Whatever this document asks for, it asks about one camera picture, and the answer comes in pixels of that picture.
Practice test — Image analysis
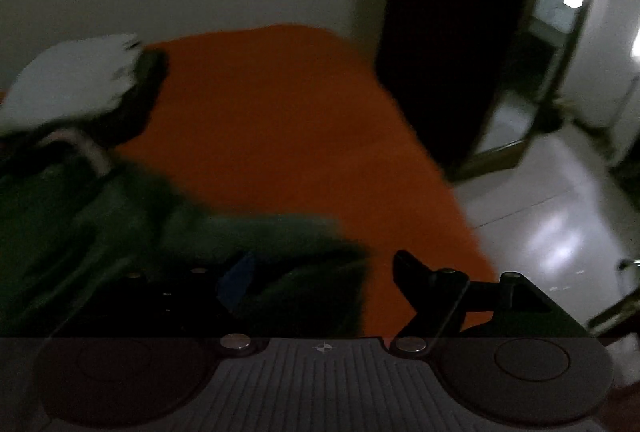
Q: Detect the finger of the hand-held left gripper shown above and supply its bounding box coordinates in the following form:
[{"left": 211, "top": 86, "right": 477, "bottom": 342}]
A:
[{"left": 94, "top": 48, "right": 170, "bottom": 149}]

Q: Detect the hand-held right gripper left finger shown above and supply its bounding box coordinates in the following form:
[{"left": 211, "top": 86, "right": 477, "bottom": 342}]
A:
[{"left": 65, "top": 252, "right": 262, "bottom": 355}]

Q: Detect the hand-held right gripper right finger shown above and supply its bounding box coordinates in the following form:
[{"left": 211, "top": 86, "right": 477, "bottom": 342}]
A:
[{"left": 387, "top": 251, "right": 592, "bottom": 356}]

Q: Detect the dark green striped garment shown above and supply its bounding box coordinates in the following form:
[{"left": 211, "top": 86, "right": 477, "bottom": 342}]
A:
[{"left": 0, "top": 127, "right": 372, "bottom": 338}]

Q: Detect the orange bed sheet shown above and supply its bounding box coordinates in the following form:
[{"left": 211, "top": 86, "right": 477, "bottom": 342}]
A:
[{"left": 114, "top": 25, "right": 501, "bottom": 339}]

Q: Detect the metal rod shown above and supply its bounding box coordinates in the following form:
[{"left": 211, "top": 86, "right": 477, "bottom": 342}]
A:
[{"left": 587, "top": 257, "right": 640, "bottom": 334}]

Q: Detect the dark door frame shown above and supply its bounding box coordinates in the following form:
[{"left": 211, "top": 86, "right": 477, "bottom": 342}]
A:
[{"left": 450, "top": 0, "right": 618, "bottom": 184}]

